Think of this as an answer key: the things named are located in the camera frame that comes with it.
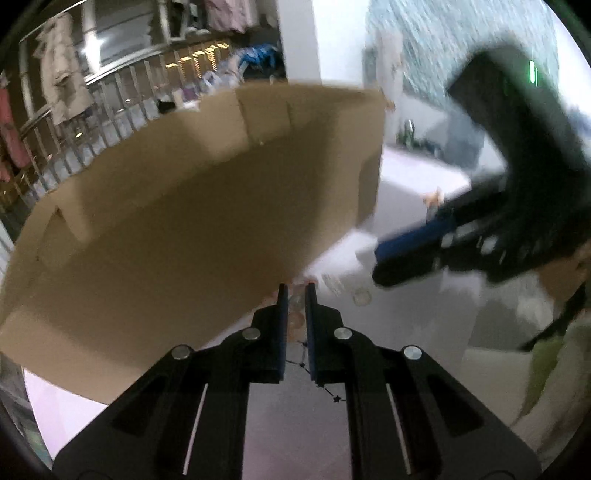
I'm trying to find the blue bag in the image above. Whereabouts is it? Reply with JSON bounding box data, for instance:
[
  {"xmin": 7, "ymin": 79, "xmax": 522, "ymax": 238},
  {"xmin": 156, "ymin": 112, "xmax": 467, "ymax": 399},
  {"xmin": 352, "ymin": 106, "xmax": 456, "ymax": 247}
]
[{"xmin": 231, "ymin": 44, "xmax": 283, "ymax": 75}]

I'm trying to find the brown cardboard box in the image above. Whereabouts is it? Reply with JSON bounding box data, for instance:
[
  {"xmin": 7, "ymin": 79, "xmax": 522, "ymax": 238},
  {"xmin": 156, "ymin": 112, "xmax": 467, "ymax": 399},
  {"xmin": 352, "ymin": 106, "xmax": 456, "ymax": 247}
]
[{"xmin": 0, "ymin": 82, "xmax": 387, "ymax": 406}]

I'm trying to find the orange pink bead bracelet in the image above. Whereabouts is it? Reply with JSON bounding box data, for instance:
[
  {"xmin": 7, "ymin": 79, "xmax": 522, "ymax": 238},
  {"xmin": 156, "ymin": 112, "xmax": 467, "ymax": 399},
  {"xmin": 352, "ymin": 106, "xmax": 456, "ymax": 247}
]
[{"xmin": 261, "ymin": 277, "xmax": 310, "ymax": 343}]

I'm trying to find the person's right forearm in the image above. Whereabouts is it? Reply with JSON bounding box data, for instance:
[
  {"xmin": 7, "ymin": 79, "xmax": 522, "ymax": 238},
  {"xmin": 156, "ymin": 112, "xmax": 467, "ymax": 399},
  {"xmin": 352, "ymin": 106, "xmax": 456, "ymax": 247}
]
[{"xmin": 538, "ymin": 249, "xmax": 591, "ymax": 324}]

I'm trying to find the metal balcony railing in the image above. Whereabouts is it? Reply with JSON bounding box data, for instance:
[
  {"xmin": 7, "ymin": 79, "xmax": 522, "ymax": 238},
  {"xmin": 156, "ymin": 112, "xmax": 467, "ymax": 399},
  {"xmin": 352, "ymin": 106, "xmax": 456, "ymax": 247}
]
[{"xmin": 0, "ymin": 41, "xmax": 232, "ymax": 208}]

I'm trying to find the teal floral cloth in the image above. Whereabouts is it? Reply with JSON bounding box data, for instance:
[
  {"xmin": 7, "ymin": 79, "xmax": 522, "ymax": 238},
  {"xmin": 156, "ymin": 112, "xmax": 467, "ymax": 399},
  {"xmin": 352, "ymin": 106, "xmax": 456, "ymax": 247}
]
[{"xmin": 365, "ymin": 0, "xmax": 559, "ymax": 121}]

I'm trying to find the red pink hanging garment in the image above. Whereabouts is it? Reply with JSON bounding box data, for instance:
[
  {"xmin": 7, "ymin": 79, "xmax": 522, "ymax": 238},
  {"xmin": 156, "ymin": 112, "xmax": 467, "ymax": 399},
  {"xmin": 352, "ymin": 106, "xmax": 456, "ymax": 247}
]
[{"xmin": 0, "ymin": 88, "xmax": 31, "ymax": 182}]

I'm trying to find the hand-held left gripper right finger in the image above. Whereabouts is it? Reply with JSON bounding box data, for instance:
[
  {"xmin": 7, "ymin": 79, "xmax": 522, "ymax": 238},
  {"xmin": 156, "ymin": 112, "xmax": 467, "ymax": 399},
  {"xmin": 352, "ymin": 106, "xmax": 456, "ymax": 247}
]
[{"xmin": 305, "ymin": 282, "xmax": 541, "ymax": 480}]

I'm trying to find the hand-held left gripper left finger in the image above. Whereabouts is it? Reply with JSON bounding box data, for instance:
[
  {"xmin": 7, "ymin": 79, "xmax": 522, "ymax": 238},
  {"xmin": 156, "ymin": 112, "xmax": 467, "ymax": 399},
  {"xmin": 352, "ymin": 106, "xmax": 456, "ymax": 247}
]
[{"xmin": 52, "ymin": 282, "xmax": 291, "ymax": 480}]

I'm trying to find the beige hanging garment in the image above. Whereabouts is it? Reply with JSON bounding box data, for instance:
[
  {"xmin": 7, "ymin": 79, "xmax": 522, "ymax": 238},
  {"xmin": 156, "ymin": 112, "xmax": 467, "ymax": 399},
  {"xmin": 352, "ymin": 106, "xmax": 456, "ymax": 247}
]
[{"xmin": 34, "ymin": 14, "xmax": 93, "ymax": 126}]

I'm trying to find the light pink hanging garment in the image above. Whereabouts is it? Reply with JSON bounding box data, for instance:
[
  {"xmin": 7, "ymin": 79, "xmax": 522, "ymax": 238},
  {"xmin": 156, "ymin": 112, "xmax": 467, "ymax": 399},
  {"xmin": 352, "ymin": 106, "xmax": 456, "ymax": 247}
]
[{"xmin": 203, "ymin": 0, "xmax": 259, "ymax": 34}]

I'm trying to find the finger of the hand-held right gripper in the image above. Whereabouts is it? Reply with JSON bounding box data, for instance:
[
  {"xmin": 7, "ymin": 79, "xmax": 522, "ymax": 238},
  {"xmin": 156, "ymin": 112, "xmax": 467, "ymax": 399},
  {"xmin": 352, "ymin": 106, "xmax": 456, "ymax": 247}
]
[
  {"xmin": 376, "ymin": 178, "xmax": 509, "ymax": 259},
  {"xmin": 372, "ymin": 233, "xmax": 485, "ymax": 289}
]

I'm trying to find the green fluffy garment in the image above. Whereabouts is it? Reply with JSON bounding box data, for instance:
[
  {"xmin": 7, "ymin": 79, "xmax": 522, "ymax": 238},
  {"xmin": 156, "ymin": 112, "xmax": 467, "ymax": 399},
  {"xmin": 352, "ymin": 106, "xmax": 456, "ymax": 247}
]
[{"xmin": 524, "ymin": 332, "xmax": 571, "ymax": 416}]

